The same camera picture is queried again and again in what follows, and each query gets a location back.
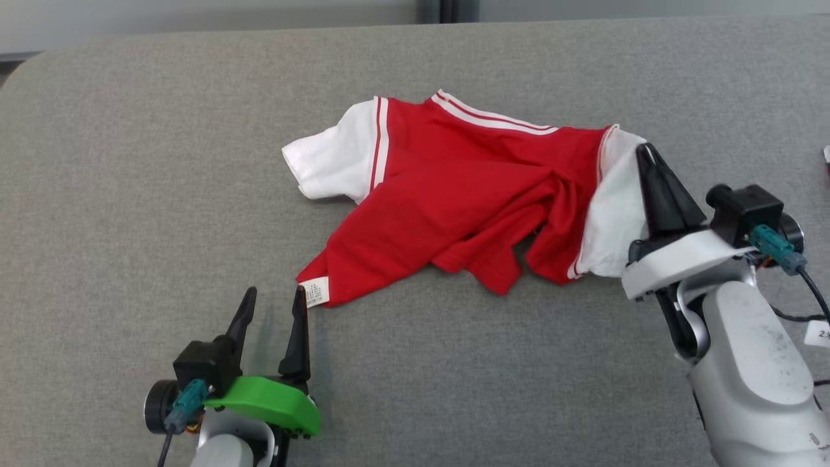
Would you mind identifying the black round left motor cap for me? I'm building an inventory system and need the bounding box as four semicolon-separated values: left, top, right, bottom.
144;379;181;435

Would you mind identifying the teal left camera connector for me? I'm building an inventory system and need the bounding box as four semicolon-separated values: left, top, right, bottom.
164;381;208;434

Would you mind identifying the black round right motor cap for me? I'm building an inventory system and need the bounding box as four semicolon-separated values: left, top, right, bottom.
781;214;806;254

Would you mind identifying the teal camera connector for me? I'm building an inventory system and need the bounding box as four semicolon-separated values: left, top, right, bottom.
749;224;808;276
164;381;208;434

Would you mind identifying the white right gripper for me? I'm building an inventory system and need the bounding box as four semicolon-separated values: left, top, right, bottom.
621;144;756;300

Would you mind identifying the black right camera cable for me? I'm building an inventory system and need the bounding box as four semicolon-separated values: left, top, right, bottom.
772;266;830;325

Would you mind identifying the teal right camera connector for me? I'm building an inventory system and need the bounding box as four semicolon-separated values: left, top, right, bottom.
749;224;808;276

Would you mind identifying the black round motor cap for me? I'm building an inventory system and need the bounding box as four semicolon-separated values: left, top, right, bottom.
781;214;806;254
144;379;181;435

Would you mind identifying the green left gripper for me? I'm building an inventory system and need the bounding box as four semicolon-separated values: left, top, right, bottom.
202;286;322;438

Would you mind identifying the red shirt with white sleeves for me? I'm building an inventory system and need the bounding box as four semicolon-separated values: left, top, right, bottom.
281;90;651;308

